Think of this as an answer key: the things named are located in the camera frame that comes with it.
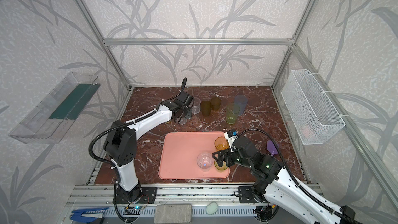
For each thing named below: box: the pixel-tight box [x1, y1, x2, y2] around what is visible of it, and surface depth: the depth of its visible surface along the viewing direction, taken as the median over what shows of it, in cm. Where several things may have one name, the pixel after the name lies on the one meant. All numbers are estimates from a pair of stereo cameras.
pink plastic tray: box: [158, 131, 231, 180], surface depth 86 cm
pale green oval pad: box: [205, 201, 219, 216], surface depth 70 cm
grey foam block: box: [153, 203, 193, 224], surface depth 68 cm
